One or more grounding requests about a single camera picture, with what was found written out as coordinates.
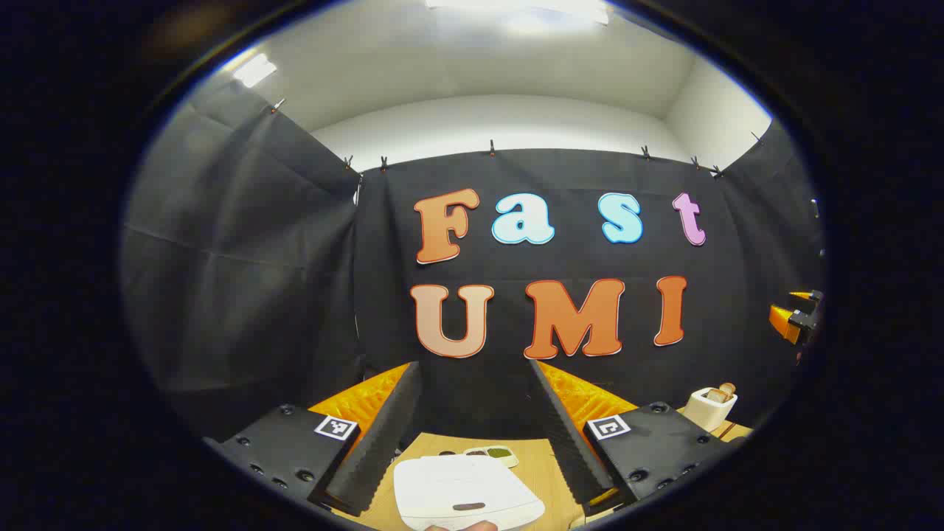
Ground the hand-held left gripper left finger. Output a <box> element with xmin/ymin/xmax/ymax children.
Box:
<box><xmin>203</xmin><ymin>361</ymin><xmax>423</xmax><ymax>516</ymax></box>

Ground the white divided bean dish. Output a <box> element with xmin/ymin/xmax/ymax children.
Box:
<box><xmin>463</xmin><ymin>446</ymin><xmax>520</xmax><ymax>470</ymax></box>

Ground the white rice cooker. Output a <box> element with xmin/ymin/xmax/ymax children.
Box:
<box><xmin>393</xmin><ymin>454</ymin><xmax>546</xmax><ymax>531</ymax></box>

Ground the black backdrop cloth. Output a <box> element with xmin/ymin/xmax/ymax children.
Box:
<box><xmin>120</xmin><ymin>77</ymin><xmax>825</xmax><ymax>443</ymax></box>

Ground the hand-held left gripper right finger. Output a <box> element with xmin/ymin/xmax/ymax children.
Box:
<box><xmin>530</xmin><ymin>360</ymin><xmax>742</xmax><ymax>516</ymax></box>

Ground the white toaster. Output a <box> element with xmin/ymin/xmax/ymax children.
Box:
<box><xmin>684</xmin><ymin>385</ymin><xmax>739</xmax><ymax>433</ymax></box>

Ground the ceiling light panel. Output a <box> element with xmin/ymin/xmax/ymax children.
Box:
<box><xmin>424</xmin><ymin>0</ymin><xmax>613</xmax><ymax>27</ymax></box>
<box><xmin>231</xmin><ymin>52</ymin><xmax>279</xmax><ymax>89</ymax></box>

